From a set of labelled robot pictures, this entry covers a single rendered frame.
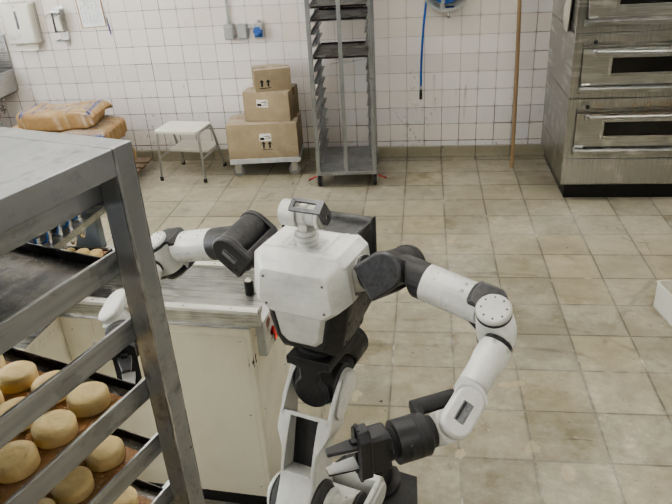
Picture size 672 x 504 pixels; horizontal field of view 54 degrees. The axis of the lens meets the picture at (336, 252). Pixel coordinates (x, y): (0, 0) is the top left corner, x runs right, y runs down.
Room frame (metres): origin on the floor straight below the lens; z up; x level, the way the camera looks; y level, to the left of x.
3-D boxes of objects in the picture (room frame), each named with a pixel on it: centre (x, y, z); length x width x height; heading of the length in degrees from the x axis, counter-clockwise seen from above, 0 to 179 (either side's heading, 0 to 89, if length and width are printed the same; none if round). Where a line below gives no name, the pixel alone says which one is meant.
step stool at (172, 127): (5.67, 1.22, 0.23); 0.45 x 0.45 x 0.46; 73
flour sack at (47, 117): (5.57, 2.21, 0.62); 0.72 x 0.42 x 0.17; 88
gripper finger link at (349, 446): (0.96, 0.01, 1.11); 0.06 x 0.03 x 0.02; 108
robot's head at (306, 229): (1.49, 0.08, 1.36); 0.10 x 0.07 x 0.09; 63
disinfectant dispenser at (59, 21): (6.08, 2.28, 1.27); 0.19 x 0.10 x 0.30; 172
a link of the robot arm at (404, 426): (0.99, -0.07, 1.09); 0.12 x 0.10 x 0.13; 108
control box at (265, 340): (1.96, 0.24, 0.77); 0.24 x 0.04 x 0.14; 167
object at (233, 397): (2.05, 0.59, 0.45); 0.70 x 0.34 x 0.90; 77
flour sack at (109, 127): (5.50, 1.98, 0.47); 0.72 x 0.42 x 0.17; 177
